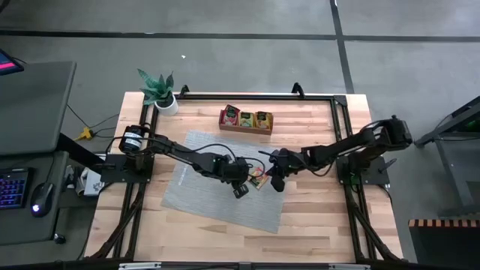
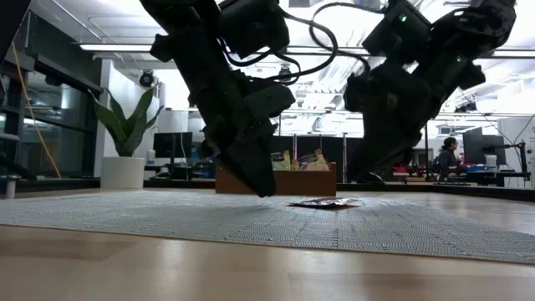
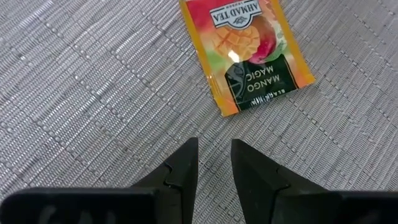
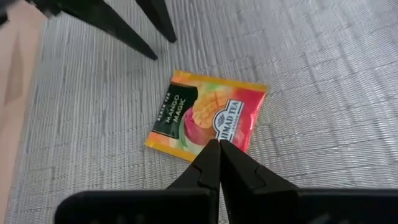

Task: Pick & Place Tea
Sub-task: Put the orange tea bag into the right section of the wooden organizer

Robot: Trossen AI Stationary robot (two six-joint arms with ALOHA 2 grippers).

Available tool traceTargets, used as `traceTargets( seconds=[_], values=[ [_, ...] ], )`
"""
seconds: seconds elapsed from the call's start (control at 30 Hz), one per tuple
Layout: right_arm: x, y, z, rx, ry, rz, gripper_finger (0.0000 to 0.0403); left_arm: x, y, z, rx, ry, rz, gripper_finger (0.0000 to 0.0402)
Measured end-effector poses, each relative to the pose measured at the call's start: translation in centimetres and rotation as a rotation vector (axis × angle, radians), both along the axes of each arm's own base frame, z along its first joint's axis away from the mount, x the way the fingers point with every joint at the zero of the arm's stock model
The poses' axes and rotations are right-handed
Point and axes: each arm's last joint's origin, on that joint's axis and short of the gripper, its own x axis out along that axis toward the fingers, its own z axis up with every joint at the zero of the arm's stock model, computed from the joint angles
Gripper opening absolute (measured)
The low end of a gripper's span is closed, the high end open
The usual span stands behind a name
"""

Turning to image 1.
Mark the dark grey desk top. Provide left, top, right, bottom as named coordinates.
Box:
left=0, top=61, right=78, bottom=157

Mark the screen with pink stripe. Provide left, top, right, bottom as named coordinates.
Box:
left=0, top=48, right=25, bottom=77

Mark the black base lever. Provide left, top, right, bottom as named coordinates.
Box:
left=376, top=157, right=398, bottom=174

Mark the orange black striped box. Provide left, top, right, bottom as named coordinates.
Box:
left=407, top=218, right=480, bottom=270

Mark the black metal stand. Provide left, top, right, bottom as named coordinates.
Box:
left=413, top=95, right=480, bottom=218

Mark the black floor cable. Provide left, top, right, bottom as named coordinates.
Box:
left=66, top=103, right=121, bottom=140

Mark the white box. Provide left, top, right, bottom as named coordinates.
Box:
left=76, top=166, right=105, bottom=198

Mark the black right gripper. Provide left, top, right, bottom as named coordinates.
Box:
left=258, top=148, right=303, bottom=177

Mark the black desk leg beam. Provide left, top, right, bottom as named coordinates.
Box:
left=55, top=133, right=108, bottom=173

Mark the black computer mouse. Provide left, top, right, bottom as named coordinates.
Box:
left=29, top=181, right=55, bottom=219

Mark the grey woven placemat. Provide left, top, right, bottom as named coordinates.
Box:
left=160, top=129, right=288, bottom=234

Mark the green tea bag packet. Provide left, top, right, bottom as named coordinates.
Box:
left=238, top=111, right=256, bottom=128

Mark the red tea bag packet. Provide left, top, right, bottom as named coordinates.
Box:
left=220, top=104, right=241, bottom=127

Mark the snake plant in white pot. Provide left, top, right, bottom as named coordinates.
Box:
left=136, top=68, right=180, bottom=117

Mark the yellow power plug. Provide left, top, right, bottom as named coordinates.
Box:
left=74, top=126, right=95, bottom=142

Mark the dark desk with keyboard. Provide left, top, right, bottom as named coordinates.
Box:
left=0, top=151, right=71, bottom=247

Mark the wooden three-compartment box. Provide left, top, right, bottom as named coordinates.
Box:
left=218, top=104, right=275, bottom=137

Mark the backlit computer keyboard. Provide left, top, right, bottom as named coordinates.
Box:
left=0, top=167, right=32, bottom=210

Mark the silver metal bracket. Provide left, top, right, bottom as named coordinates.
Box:
left=118, top=262, right=162, bottom=270
left=328, top=263, right=371, bottom=270

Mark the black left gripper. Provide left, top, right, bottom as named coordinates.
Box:
left=216, top=156, right=254, bottom=187

